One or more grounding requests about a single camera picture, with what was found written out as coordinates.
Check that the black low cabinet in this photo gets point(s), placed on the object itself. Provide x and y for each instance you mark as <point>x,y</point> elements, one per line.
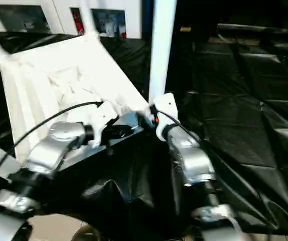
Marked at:
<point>249,15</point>

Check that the black work mat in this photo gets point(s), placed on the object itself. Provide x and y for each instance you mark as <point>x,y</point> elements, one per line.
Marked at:
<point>234,125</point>

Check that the white display cabinet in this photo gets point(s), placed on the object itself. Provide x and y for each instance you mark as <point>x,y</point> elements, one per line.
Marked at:
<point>58,10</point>

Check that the white plastic table top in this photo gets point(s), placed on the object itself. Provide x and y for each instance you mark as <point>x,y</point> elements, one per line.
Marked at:
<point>58,85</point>

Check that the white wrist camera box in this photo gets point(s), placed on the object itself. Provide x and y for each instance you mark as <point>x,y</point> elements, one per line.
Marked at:
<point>164,110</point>
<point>104,120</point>

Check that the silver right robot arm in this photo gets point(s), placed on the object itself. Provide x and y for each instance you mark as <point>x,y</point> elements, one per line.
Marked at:
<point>194,165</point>

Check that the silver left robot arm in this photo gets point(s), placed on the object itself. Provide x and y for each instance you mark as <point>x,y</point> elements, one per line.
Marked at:
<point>43,165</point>

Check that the red bottle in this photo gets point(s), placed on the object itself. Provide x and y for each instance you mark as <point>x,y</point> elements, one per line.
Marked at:
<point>77,22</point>

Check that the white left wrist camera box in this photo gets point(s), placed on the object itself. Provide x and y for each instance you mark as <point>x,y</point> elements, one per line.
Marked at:
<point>104,120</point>

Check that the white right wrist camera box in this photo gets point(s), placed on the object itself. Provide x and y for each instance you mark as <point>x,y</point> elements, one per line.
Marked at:
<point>164,110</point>

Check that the grey left robot leg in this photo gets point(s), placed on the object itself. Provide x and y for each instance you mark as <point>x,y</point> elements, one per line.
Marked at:
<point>86,235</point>

